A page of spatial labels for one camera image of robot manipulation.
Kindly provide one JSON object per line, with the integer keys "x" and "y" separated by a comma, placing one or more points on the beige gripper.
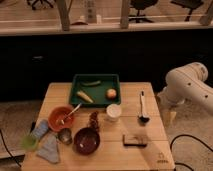
{"x": 168, "y": 115}

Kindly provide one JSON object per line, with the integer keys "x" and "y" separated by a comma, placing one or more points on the dark whiteboard eraser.
{"x": 134, "y": 140}

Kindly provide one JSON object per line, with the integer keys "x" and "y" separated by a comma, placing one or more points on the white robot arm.
{"x": 186, "y": 82}

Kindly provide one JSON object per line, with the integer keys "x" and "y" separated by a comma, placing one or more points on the purple bowl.
{"x": 86, "y": 141}

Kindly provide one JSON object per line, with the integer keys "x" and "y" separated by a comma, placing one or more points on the orange bowl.
{"x": 57, "y": 114}

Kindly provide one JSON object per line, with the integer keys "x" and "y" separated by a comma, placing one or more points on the white cup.
{"x": 113, "y": 112}

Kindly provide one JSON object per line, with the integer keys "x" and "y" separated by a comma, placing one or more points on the red yellow apple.
{"x": 111, "y": 93}

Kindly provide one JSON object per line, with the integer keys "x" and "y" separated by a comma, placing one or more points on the green plastic tray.
{"x": 96, "y": 93}

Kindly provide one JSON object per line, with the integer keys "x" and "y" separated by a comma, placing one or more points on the green cucumber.
{"x": 93, "y": 83}

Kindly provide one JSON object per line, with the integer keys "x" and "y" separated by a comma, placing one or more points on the metal spoon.
{"x": 62, "y": 121}

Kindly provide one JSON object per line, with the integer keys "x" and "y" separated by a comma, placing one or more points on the small metal cup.
{"x": 64, "y": 135}

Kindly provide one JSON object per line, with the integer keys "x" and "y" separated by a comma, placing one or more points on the grey folded cloth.
{"x": 49, "y": 150}

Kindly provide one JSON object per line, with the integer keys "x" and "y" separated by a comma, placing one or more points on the blue sponge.
{"x": 41, "y": 129}

